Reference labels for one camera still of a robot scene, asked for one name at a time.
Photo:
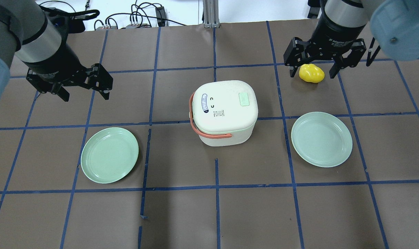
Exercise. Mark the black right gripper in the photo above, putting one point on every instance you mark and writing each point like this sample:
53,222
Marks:
335,34

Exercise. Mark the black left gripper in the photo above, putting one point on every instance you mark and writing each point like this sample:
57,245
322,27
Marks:
55,63

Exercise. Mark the white rice cooker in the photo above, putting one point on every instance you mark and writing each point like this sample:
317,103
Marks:
223,113

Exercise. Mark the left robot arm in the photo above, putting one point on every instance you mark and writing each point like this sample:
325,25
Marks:
37,36

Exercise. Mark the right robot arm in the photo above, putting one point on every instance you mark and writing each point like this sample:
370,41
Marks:
394,25

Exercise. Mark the yellow toy pepper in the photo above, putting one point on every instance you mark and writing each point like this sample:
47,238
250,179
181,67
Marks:
311,73

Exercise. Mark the green plate robot left side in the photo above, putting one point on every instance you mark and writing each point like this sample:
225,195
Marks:
109,155

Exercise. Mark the green plate robot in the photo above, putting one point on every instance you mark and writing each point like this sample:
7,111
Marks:
109,155
321,139

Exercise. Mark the green plate robot right side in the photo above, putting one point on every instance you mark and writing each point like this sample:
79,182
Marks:
321,139

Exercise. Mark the black power adapter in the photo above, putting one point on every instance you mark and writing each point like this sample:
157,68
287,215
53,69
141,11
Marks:
161,16

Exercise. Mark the aluminium frame post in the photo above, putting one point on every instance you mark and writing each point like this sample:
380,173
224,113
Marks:
211,14

